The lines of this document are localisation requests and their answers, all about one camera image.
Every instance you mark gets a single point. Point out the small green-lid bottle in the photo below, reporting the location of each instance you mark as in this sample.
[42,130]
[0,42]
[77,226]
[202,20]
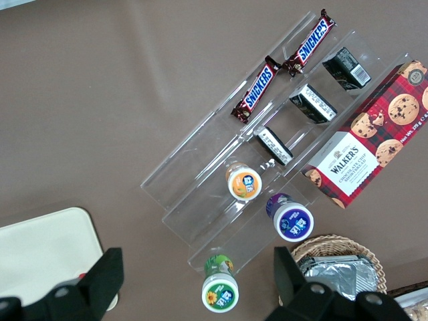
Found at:
[219,294]

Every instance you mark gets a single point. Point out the brown tablecloth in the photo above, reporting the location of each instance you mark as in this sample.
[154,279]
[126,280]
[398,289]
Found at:
[83,117]

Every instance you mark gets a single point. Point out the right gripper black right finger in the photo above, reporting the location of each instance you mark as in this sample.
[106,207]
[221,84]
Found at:
[294,291]

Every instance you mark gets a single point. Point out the red Walkers shortbread box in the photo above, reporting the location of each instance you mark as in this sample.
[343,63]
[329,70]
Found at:
[368,143]

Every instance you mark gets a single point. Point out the beige plastic tray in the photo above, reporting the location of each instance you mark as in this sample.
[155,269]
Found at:
[40,247]

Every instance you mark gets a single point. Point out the clear acrylic step shelf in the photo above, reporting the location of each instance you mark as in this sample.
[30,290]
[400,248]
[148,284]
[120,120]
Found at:
[200,200]

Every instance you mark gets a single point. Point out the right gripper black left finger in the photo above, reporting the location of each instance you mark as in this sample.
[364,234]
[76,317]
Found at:
[97,284]

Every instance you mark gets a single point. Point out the white plastic bin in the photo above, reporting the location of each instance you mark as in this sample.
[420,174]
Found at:
[413,299]

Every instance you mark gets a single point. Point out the small black carton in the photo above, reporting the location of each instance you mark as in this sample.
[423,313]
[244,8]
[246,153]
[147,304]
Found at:
[272,146]
[312,104]
[347,68]

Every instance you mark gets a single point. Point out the oval light wicker basket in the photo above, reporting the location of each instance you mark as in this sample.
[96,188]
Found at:
[334,242]

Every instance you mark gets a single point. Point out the small orange-lid bottle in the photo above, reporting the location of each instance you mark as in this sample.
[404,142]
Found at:
[244,184]

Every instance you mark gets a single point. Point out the Snickers bar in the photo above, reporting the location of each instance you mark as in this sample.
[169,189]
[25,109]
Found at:
[311,41]
[255,93]

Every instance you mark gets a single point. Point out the small purple-lid bottle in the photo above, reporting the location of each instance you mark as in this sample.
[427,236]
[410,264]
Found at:
[292,224]

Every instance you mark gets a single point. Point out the cracker snack packet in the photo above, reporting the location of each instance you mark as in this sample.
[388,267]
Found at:
[419,313]

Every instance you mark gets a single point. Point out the silver foil tray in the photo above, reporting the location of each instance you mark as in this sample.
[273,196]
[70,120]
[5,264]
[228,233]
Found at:
[341,277]

